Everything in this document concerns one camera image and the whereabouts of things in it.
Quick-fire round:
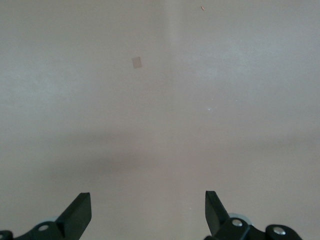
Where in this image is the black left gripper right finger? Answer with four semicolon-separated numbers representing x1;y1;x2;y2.
203;190;303;240

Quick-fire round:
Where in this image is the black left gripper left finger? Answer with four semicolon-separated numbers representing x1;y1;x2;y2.
0;192;92;240

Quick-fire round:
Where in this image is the small brown tape patch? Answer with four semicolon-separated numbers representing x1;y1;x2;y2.
131;56;143;69

